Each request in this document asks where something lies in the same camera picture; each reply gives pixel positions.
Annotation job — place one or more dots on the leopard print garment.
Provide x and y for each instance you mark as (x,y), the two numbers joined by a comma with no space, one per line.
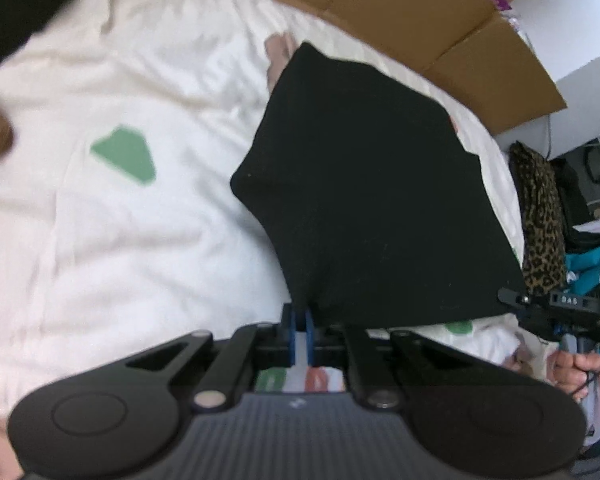
(540,220)

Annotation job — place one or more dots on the bear print bed sheet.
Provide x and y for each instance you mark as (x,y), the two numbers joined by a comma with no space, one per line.
(105,235)

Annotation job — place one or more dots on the black shorts with patterned lining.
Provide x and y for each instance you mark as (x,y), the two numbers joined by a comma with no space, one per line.
(370,185)

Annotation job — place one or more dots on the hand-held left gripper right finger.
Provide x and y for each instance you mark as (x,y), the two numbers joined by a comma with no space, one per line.
(310,340)

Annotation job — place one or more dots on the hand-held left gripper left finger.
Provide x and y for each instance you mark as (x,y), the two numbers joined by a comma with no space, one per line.
(294,340)

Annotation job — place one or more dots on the teal garment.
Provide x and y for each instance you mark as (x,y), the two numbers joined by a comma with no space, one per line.
(592,270)

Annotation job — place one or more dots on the black bag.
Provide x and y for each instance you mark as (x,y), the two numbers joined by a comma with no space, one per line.
(572,200)

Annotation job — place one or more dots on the black clothes pile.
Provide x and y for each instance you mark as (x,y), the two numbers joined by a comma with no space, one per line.
(25,5)

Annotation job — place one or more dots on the flattened cardboard sheet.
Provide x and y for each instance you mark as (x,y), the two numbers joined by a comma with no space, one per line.
(405,5)

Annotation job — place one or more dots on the person's right hand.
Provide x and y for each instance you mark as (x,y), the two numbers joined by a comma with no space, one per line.
(587,375)

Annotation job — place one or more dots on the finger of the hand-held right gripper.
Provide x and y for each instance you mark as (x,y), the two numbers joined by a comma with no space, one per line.
(515,299)

